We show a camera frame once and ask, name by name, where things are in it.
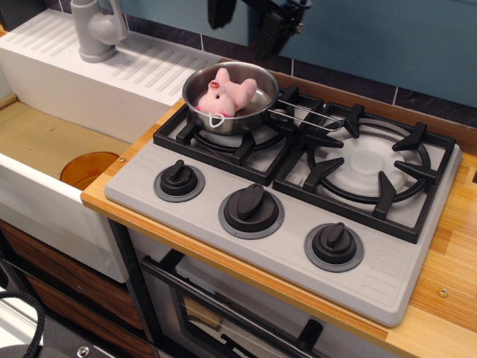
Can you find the black left stove knob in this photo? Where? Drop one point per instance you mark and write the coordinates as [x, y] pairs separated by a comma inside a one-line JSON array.
[[179, 183]]

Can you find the grey toy faucet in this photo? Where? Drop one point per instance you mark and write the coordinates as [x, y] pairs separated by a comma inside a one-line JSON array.
[[98, 33]]

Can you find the black stove knob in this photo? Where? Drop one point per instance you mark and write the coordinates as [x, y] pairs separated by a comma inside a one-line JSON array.
[[251, 213], [179, 183], [334, 247]]

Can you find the stainless steel pan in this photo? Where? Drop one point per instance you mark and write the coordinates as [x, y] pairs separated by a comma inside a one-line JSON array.
[[257, 113]]

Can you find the black middle stove knob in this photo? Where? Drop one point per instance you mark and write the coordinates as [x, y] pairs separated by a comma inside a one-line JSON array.
[[251, 213]]

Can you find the grey toy stove top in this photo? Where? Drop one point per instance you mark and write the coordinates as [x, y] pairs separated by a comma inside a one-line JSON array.
[[379, 287]]

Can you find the oven door with handle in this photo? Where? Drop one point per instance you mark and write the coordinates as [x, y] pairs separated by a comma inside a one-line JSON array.
[[165, 270]]

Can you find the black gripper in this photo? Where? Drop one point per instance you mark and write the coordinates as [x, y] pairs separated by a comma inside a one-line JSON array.
[[280, 21]]

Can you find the pink stuffed pig toy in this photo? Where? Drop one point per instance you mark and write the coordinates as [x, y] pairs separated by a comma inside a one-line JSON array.
[[224, 98]]

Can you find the black right burner grate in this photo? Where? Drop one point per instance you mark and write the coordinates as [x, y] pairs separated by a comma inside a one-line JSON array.
[[386, 175]]

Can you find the white toy sink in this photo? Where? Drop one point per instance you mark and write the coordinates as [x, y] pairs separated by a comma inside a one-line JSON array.
[[56, 107]]

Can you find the wooden drawer fronts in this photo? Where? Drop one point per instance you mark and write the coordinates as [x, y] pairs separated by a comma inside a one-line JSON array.
[[75, 293]]

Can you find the black right stove knob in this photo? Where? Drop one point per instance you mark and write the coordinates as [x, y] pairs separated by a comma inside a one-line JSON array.
[[334, 247]]

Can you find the black burner grate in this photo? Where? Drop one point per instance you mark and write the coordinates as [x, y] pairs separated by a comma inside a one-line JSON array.
[[386, 175], [256, 156]]

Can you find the black left burner grate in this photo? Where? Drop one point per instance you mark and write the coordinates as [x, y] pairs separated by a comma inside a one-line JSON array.
[[256, 156]]

